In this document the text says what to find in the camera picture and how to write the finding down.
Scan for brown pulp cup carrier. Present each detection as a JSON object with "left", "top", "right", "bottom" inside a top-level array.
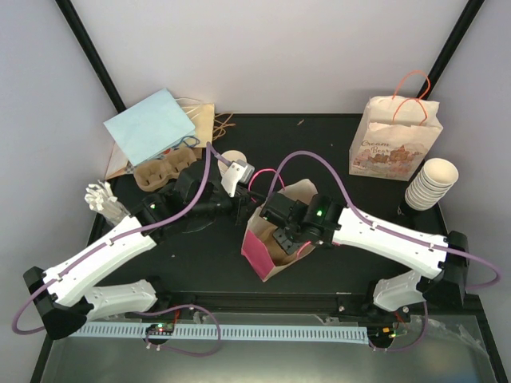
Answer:
[{"left": 255, "top": 227, "right": 300, "bottom": 267}]

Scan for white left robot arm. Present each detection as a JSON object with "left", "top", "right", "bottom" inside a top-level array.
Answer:
[{"left": 23, "top": 160, "right": 262, "bottom": 340}]

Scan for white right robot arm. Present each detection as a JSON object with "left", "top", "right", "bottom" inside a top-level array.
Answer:
[{"left": 259, "top": 193, "right": 469, "bottom": 322}]

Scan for small stack paper cups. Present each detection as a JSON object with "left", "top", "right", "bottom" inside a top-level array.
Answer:
[{"left": 218, "top": 150, "right": 248, "bottom": 170}]

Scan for stacked pulp cup carriers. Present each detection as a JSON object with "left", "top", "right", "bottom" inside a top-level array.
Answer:
[{"left": 133, "top": 148, "right": 197, "bottom": 192}]

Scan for black lid stacks right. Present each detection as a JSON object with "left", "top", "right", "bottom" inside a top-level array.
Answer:
[{"left": 397, "top": 201, "right": 422, "bottom": 219}]

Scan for brown kraft paper bag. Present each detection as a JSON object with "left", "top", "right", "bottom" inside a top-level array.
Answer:
[{"left": 172, "top": 97, "right": 236, "bottom": 157}]

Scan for light blue paper bag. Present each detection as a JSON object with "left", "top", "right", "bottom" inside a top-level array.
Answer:
[{"left": 104, "top": 89, "right": 195, "bottom": 166}]

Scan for Cream Bear printed paper bag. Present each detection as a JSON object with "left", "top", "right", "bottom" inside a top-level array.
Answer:
[{"left": 349, "top": 78, "right": 443, "bottom": 181}]

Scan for patterned flat paper bag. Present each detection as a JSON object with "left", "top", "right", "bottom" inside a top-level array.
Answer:
[{"left": 105, "top": 144, "right": 135, "bottom": 180}]

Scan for tall stack paper cups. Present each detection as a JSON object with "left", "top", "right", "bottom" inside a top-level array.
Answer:
[{"left": 405, "top": 158, "right": 459, "bottom": 211}]

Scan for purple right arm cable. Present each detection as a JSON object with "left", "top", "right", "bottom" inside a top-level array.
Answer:
[{"left": 269, "top": 150, "right": 502, "bottom": 354}]

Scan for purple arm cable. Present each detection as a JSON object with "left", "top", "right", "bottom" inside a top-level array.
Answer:
[
  {"left": 269, "top": 150, "right": 502, "bottom": 354},
  {"left": 10, "top": 141, "right": 236, "bottom": 357}
]

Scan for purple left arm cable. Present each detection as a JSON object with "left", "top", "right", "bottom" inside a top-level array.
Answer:
[{"left": 10, "top": 141, "right": 236, "bottom": 357}]

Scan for light blue slotted cable duct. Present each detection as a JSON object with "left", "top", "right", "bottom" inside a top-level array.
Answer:
[{"left": 73, "top": 322, "right": 369, "bottom": 345}]

